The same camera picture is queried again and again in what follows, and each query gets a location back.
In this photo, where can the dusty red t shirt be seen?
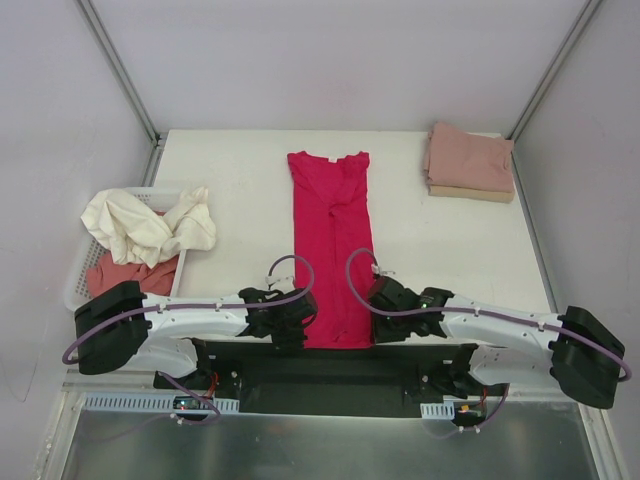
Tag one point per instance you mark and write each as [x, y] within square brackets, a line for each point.
[106, 274]

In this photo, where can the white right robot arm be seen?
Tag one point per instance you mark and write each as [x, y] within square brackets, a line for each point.
[573, 352]

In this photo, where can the magenta t shirt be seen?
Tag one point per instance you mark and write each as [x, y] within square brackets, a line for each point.
[331, 221]

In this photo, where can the right aluminium frame post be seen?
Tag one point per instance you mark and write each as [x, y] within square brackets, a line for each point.
[578, 28]

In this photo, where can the right slotted cable duct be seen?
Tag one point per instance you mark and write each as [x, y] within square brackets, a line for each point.
[438, 411]

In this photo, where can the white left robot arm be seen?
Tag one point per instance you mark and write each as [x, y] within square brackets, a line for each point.
[127, 329]

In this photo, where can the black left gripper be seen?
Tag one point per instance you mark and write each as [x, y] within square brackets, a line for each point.
[292, 329]

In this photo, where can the white plastic laundry basket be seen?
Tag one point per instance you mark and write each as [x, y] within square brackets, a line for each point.
[76, 292]

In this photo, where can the folded pink t shirt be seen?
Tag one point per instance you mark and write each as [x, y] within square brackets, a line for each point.
[462, 160]

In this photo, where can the aluminium front rail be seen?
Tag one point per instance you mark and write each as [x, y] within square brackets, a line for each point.
[142, 382]

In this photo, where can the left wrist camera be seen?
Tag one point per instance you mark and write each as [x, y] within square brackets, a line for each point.
[282, 283]

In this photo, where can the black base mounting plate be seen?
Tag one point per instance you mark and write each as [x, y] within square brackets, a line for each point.
[382, 381]

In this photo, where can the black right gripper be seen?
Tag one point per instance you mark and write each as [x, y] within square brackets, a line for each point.
[388, 325]

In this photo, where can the left slotted cable duct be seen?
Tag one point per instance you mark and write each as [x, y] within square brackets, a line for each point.
[143, 403]

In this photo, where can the cream white t shirt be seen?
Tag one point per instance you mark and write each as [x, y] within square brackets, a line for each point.
[134, 233]

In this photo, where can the folded tan t shirt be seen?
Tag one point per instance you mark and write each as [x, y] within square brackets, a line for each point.
[472, 194]

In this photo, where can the slotted cable duct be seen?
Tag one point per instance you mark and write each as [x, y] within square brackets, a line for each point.
[438, 411]
[143, 403]

